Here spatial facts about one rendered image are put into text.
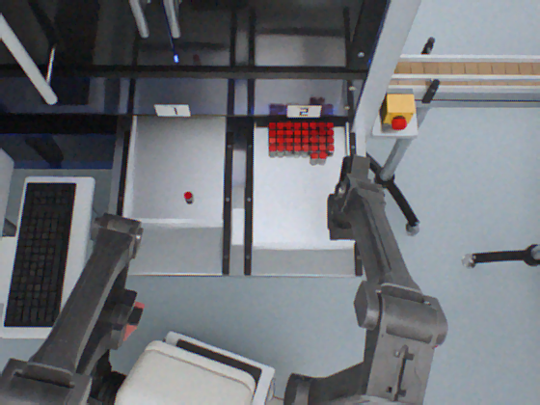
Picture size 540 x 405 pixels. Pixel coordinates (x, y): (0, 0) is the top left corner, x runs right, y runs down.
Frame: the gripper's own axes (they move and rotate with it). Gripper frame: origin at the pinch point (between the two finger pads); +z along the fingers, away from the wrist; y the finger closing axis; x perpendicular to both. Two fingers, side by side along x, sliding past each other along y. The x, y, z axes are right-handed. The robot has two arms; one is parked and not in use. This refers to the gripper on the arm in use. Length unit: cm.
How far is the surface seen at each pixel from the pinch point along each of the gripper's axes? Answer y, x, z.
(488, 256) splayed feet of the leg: 14, -70, 100
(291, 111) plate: 32.5, 10.4, 7.1
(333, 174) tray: 20.3, -1.3, 20.9
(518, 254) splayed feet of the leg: 15, -81, 97
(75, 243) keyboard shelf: 2, 69, 27
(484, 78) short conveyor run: 46, -43, 14
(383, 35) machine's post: 33.8, -7.2, -26.3
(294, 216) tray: 8.0, 9.4, 20.4
